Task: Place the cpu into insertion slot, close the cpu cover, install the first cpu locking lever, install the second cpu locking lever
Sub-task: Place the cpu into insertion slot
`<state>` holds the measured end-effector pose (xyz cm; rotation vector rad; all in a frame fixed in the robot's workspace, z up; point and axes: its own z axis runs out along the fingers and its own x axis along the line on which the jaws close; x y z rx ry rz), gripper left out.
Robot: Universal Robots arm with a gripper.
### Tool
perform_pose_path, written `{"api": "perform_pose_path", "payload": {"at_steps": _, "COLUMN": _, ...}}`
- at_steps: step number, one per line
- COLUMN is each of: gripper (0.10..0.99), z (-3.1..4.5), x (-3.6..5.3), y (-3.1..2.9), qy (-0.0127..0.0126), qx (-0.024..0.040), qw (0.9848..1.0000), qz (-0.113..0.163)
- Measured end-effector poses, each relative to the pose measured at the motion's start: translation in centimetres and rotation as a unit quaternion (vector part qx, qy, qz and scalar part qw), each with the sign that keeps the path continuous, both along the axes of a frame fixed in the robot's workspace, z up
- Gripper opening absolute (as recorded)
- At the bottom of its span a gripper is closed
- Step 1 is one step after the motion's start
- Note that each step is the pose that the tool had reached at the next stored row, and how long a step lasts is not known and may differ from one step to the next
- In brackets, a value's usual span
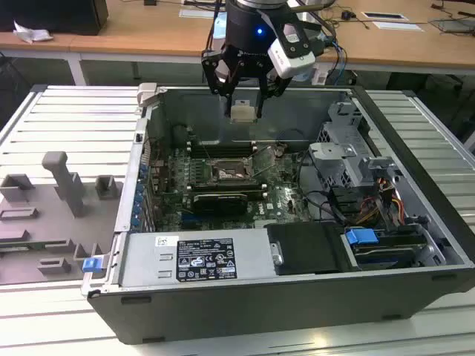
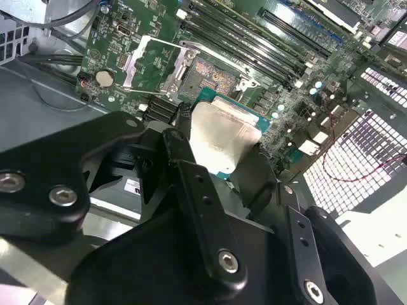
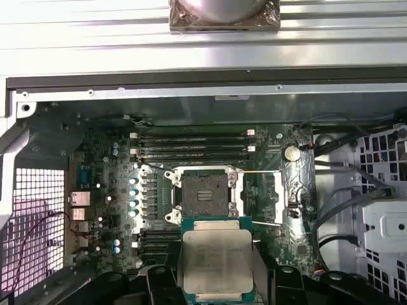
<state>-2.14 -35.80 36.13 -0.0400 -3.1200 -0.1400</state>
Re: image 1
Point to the metal drive cage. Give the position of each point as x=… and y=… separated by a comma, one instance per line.
x=334, y=155

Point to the black plastic air shroud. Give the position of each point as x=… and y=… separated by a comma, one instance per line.
x=308, y=248

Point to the black RAM slot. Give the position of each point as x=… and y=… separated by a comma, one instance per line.
x=256, y=193
x=222, y=151
x=200, y=186
x=222, y=145

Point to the small black desk object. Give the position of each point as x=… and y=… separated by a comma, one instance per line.
x=150, y=2

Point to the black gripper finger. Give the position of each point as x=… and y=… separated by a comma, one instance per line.
x=260, y=107
x=208, y=68

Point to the black monitor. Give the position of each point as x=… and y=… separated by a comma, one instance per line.
x=55, y=15

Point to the grey parts rack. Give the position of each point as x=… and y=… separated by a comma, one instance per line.
x=55, y=222

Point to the blue expansion slot clips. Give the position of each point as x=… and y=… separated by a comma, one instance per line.
x=139, y=192

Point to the silver power supply unit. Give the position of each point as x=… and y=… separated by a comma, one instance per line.
x=148, y=259

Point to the green motherboard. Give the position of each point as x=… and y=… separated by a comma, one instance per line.
x=282, y=200

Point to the blue case latch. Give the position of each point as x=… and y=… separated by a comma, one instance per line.
x=91, y=264

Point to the black open PC case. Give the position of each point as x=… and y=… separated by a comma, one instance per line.
x=259, y=311

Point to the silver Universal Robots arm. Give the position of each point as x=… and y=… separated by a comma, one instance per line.
x=256, y=2

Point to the small white adapter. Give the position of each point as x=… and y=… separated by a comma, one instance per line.
x=321, y=77

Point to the CPU socket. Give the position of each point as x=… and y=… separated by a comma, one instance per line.
x=232, y=175

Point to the hard disk in blue carrier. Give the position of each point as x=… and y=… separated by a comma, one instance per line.
x=360, y=236

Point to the white paper sheet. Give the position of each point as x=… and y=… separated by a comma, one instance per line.
x=399, y=26

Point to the black graphics card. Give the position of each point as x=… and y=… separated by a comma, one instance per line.
x=222, y=204

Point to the crumpled white paper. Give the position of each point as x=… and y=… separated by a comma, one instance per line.
x=33, y=35

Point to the silver CPU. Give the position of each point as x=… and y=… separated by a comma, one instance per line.
x=243, y=113

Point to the green RAM stick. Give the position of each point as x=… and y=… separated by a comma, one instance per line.
x=29, y=244

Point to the wooden desk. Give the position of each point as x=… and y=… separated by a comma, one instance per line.
x=92, y=41

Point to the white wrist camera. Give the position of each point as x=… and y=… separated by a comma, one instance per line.
x=293, y=55

